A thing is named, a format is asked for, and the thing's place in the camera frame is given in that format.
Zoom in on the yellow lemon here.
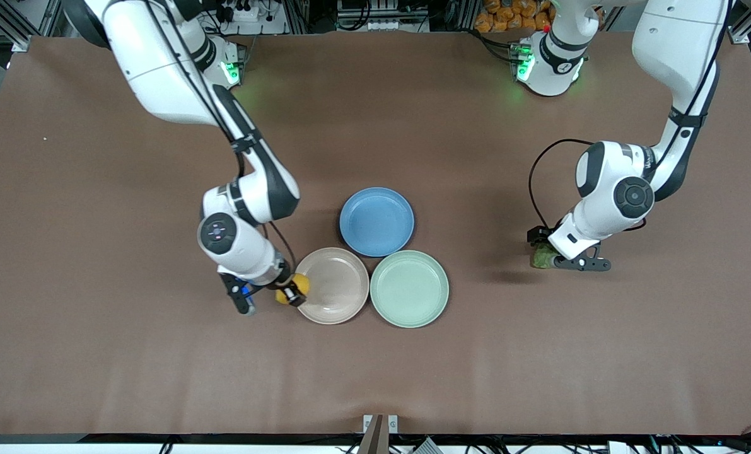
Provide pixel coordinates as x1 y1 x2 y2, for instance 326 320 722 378
276 273 311 307

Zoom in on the green lettuce leaf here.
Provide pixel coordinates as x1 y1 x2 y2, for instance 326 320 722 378
531 244 560 270

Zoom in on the pale pink plate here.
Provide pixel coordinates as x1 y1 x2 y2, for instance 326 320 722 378
293 247 370 325

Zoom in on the blue plate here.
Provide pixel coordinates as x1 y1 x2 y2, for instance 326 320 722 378
339 187 415 258

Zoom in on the pale green plate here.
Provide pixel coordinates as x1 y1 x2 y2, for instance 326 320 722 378
370 250 450 329

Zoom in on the brown table cover sheet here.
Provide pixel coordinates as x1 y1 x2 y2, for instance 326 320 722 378
0 30 751 437

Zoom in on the pile of orange objects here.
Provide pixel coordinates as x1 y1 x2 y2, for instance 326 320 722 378
475 0 556 33

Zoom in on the white power strip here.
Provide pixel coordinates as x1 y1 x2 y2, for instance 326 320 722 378
214 0 288 35

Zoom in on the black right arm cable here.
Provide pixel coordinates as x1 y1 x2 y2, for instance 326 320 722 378
139 0 297 272

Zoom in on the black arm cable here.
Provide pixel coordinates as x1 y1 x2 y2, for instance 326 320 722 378
139 0 297 272
528 0 729 234

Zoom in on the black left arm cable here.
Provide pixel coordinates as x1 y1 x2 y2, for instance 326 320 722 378
528 0 729 234

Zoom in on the metal mount bracket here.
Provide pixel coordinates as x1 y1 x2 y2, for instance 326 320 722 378
358 413 399 454

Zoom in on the black table edge rail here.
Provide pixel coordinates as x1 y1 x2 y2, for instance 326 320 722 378
0 433 751 446

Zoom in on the black base cable bundle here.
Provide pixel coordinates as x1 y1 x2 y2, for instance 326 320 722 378
470 28 521 64

